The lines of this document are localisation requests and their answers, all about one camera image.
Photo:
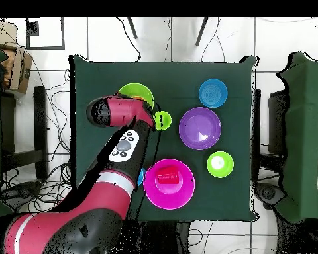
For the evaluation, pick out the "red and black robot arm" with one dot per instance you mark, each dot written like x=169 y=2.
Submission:
x=119 y=111

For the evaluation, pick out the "pink plastic bowl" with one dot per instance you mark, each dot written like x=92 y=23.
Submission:
x=169 y=198

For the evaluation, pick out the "green plastic cup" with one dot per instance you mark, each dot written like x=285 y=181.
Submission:
x=165 y=120

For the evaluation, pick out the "grey pedestal foot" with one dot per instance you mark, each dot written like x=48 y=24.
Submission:
x=269 y=193
x=23 y=191

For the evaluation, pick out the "black square frame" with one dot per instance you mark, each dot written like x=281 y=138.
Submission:
x=32 y=28

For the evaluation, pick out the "dark green tablecloth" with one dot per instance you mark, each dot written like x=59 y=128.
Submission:
x=175 y=79

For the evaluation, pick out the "cardboard box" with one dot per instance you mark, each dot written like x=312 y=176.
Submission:
x=2 y=34
x=20 y=68

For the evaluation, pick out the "blue plastic cup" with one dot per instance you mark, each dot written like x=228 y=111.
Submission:
x=141 y=177

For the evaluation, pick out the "purple plastic bowl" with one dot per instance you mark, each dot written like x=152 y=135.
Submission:
x=198 y=127

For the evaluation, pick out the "black tripod leg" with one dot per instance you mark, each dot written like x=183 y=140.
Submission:
x=202 y=31
x=132 y=27

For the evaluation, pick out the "large green plastic bowl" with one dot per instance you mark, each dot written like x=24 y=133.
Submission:
x=136 y=90

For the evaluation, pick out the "small blue patterned bowl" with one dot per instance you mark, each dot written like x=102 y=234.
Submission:
x=213 y=93

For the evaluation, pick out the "small green ribbed bowl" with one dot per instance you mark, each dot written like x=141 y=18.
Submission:
x=220 y=164

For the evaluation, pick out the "black metal stand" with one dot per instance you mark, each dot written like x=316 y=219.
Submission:
x=40 y=132

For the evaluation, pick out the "red plastic cup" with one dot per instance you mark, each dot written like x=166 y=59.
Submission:
x=168 y=176

